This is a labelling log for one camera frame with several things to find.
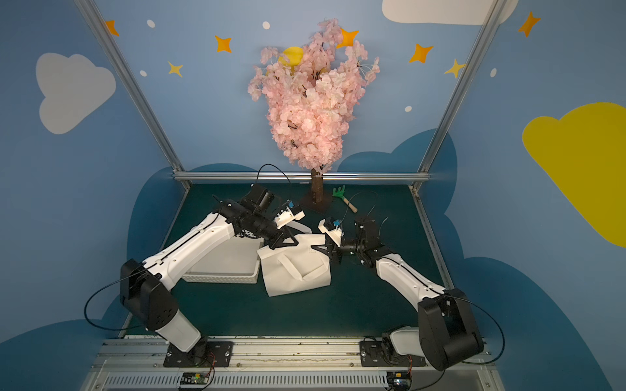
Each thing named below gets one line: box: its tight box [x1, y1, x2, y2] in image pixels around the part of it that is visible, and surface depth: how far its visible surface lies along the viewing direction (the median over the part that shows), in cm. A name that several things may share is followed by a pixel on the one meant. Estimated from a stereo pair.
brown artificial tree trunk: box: [311, 167, 324, 204], surface depth 109 cm
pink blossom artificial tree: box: [247, 17, 380, 172], surface depth 72 cm
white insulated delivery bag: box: [256, 221, 331, 297], surface depth 79 cm
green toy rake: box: [331, 184, 358, 214], surface depth 120 cm
